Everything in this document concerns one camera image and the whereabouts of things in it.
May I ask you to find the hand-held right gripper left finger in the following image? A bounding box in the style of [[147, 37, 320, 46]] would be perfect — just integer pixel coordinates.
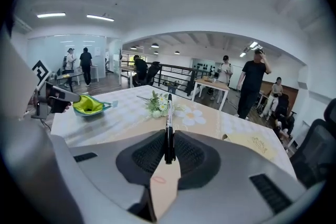
[[68, 130, 166, 221]]

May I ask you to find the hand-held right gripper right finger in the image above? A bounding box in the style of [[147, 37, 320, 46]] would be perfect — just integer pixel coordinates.
[[162, 130, 307, 224]]

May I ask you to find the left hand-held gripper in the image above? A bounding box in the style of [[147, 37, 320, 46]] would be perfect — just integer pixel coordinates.
[[30, 60, 82, 120]]

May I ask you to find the light blue pencil case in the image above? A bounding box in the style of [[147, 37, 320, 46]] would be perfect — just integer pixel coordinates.
[[72, 94, 119, 117]]

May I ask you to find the black marker pen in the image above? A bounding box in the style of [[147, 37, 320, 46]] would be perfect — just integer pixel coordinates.
[[164, 93, 176, 165]]

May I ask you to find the checkered flower-print tablecloth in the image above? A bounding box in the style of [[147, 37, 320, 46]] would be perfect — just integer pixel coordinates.
[[50, 84, 298, 179]]

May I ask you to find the white desk with wooden top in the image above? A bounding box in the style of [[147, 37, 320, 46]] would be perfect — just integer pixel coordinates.
[[118, 65, 138, 89]]

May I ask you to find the artificial white flower bouquet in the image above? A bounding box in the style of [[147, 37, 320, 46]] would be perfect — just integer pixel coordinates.
[[136, 90, 185, 119]]

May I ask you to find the white table with wooden top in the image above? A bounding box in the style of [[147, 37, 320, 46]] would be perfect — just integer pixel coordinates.
[[191, 78, 231, 112]]

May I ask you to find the black mesh office chair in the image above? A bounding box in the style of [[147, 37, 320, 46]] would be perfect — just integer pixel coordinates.
[[289, 98, 336, 190]]

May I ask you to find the black metal railing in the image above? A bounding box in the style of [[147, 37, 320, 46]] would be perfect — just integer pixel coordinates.
[[146, 62, 203, 97]]

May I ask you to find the round black pedestal table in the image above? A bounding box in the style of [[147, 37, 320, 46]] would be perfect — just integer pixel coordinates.
[[56, 71, 85, 88]]

